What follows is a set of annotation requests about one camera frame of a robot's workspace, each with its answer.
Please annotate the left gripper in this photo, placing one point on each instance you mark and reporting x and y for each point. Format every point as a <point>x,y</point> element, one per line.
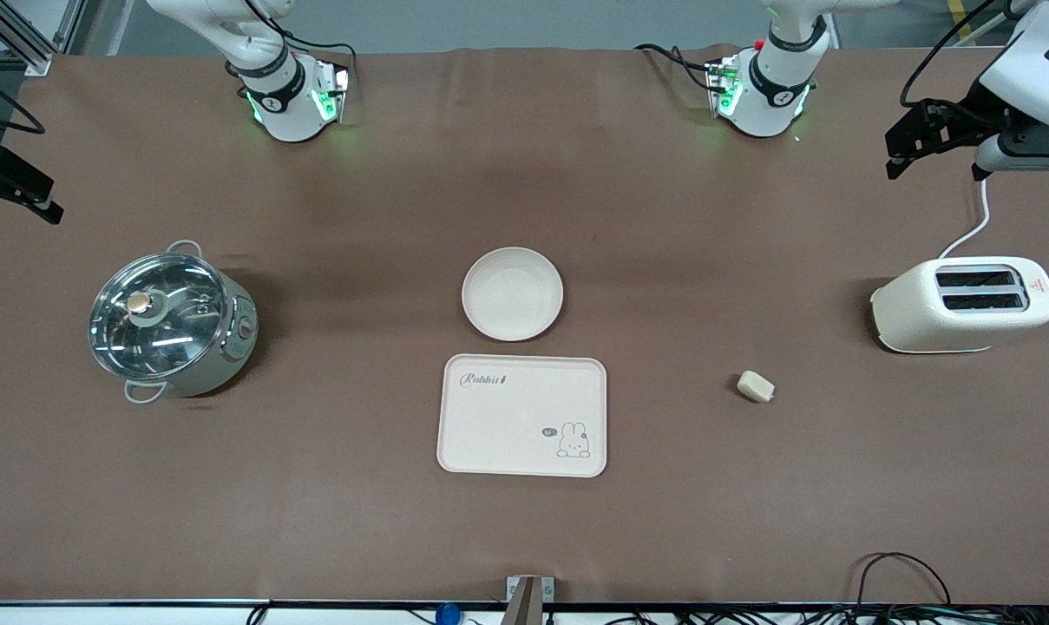
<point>967,120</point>

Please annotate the small pale bun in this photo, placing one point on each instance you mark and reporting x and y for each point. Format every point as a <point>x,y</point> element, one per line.
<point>756,386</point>

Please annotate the round cream plate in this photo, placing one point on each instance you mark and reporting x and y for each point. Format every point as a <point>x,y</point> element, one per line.
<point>513,293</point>

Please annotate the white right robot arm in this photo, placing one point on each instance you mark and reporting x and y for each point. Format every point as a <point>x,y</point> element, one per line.
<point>281,95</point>

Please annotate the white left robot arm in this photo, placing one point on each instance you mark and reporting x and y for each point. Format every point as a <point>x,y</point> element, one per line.
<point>771,87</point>

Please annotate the cream rabbit print tray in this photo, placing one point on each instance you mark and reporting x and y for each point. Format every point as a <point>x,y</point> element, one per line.
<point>507,425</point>

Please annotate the glass pot lid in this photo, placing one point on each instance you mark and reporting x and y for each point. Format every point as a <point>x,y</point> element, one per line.
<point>160,317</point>

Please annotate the cream two-slot toaster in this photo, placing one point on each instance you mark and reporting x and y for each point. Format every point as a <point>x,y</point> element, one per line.
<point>923,317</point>

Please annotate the green electric cooking pot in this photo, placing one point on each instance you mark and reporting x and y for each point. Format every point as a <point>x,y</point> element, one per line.
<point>229,347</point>

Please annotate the brown table cover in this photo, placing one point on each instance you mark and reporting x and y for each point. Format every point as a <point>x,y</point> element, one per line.
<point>663,217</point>

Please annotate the blue round knob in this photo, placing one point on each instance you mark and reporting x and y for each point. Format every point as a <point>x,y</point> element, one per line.
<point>447,615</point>

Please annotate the aluminium frame profile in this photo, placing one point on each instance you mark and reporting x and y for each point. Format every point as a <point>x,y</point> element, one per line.
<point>21,39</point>

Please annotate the metal clamp bracket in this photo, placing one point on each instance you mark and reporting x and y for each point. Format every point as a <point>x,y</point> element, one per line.
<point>528,599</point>

